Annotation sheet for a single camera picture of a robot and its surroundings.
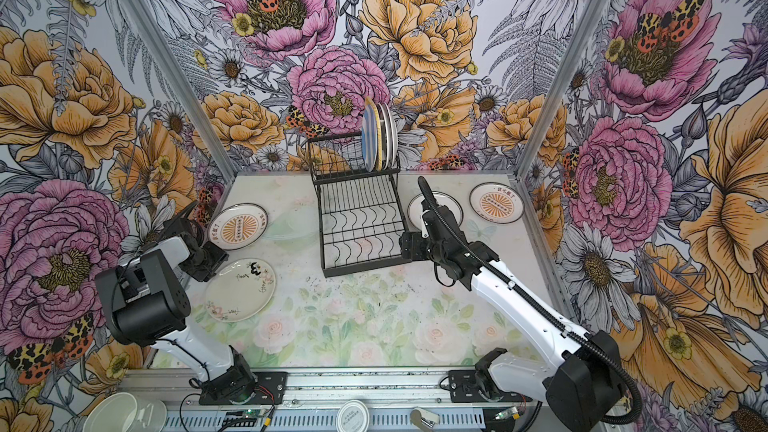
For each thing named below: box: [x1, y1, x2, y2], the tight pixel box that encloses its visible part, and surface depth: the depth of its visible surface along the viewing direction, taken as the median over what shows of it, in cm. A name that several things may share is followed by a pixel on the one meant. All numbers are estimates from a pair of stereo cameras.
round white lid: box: [336, 400, 370, 432], surface depth 66 cm
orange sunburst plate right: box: [469, 182, 525, 225], surface depth 114 cm
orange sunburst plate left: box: [208, 203, 269, 250], surface depth 107 cm
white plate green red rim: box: [380, 103, 390, 170], surface depth 85 cm
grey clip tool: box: [410, 407, 439, 432], surface depth 70 cm
